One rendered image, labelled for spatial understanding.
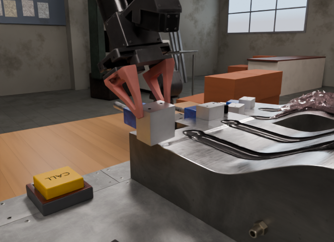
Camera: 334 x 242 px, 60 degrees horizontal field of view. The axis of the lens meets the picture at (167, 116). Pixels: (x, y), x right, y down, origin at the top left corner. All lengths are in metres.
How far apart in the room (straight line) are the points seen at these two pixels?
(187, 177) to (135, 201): 0.10
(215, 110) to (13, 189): 0.41
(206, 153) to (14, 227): 0.29
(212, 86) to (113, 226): 2.60
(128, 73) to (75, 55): 6.27
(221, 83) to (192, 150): 2.45
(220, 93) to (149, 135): 2.50
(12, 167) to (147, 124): 0.35
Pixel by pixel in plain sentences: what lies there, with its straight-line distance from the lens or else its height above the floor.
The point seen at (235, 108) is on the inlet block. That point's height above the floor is 0.88.
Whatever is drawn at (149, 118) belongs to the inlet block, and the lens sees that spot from 0.42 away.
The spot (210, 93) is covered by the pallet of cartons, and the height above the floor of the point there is 0.53.
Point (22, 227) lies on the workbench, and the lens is 0.47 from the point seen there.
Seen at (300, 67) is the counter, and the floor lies 0.52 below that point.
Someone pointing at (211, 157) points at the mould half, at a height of 0.88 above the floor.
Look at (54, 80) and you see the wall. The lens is 6.81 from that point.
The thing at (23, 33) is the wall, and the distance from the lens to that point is 6.62.
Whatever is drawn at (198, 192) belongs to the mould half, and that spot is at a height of 0.84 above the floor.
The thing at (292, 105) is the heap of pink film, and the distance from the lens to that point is 0.74.
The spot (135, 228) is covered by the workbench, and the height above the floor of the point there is 0.80.
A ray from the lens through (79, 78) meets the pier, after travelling 6.73.
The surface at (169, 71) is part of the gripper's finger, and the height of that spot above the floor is 1.00.
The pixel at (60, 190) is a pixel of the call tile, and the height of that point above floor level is 0.83.
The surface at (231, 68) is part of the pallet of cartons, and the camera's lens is 7.94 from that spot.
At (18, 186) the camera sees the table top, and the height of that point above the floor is 0.80.
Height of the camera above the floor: 1.05
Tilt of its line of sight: 15 degrees down
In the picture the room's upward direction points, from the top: straight up
